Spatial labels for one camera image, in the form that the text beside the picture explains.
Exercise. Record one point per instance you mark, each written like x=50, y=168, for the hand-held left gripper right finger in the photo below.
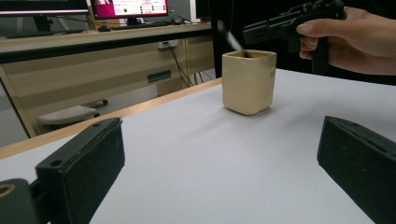
x=358, y=161

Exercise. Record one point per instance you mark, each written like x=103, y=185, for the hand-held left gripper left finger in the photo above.
x=84, y=168

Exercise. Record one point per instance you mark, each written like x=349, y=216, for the black makeup brush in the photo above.
x=232, y=39

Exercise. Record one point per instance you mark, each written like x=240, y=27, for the cream square ceramic cup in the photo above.
x=249, y=84

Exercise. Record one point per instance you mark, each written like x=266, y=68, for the black curtain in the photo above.
x=280, y=62

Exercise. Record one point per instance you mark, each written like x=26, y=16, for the grey footrest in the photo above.
x=67, y=114

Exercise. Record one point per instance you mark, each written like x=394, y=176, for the beige office desk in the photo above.
x=81, y=74

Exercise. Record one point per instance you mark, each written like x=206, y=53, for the white power socket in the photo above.
x=168, y=44

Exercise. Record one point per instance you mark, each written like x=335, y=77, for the black keyboard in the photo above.
x=140, y=26

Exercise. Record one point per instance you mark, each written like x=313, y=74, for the pink-screen computer monitor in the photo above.
x=137, y=6

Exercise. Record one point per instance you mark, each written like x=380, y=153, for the black computer mouse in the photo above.
x=104, y=28

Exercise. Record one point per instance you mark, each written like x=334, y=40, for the dark-screen computer monitor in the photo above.
x=40, y=5

